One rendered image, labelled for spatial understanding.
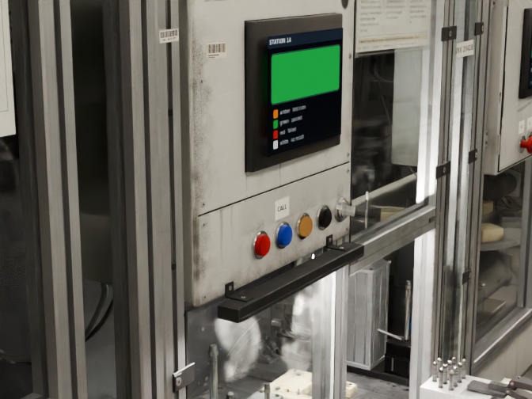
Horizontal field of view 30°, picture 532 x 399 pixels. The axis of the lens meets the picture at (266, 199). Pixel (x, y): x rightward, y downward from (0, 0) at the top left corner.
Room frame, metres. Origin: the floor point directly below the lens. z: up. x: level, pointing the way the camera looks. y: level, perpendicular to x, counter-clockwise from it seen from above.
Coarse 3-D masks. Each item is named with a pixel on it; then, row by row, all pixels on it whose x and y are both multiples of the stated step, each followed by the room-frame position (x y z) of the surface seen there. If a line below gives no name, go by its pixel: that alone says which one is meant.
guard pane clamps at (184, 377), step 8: (480, 24) 2.06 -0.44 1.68; (448, 32) 1.91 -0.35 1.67; (456, 32) 1.95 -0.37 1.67; (480, 32) 2.06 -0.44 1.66; (472, 152) 2.05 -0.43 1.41; (472, 160) 2.05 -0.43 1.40; (440, 168) 1.91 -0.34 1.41; (448, 168) 1.94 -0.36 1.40; (440, 176) 1.91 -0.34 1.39; (464, 272) 2.04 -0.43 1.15; (464, 280) 2.04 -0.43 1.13; (184, 368) 1.20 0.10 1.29; (192, 368) 1.21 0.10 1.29; (176, 376) 1.18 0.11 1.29; (184, 376) 1.20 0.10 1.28; (192, 376) 1.21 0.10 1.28; (176, 384) 1.18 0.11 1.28; (184, 384) 1.20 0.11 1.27
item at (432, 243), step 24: (432, 240) 1.91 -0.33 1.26; (432, 264) 1.90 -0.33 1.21; (336, 288) 1.55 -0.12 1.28; (432, 288) 1.90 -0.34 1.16; (336, 312) 1.55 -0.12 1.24; (432, 312) 1.91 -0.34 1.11; (336, 336) 1.56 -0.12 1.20; (432, 336) 1.91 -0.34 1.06; (336, 360) 1.56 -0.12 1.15; (432, 360) 1.91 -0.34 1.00; (336, 384) 1.56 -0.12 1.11
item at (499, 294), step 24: (528, 168) 2.46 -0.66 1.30; (504, 192) 2.31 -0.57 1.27; (528, 192) 2.47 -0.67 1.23; (504, 216) 2.32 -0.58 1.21; (528, 216) 2.48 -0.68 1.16; (504, 240) 2.33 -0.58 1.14; (528, 240) 2.49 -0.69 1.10; (480, 264) 2.19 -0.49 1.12; (504, 264) 2.34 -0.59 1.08; (480, 288) 2.20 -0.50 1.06; (504, 288) 2.35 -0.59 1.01; (480, 312) 2.21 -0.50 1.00; (504, 312) 2.36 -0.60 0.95; (480, 336) 2.21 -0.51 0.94
